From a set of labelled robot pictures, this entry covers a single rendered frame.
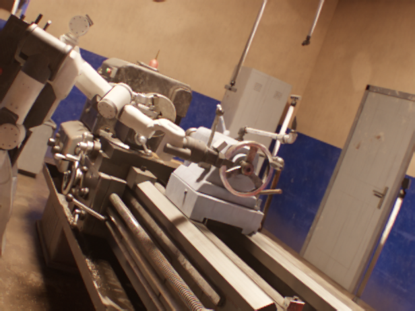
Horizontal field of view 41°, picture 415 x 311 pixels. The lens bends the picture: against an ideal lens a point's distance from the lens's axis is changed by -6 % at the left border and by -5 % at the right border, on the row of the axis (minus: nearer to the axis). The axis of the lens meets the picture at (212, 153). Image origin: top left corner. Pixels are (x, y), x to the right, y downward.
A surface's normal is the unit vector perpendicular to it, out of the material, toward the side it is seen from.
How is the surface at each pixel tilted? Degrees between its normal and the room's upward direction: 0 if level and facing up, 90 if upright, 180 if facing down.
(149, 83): 90
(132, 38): 90
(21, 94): 90
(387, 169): 90
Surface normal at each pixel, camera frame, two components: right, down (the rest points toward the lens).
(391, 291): -0.86, -0.29
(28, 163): 0.45, 0.25
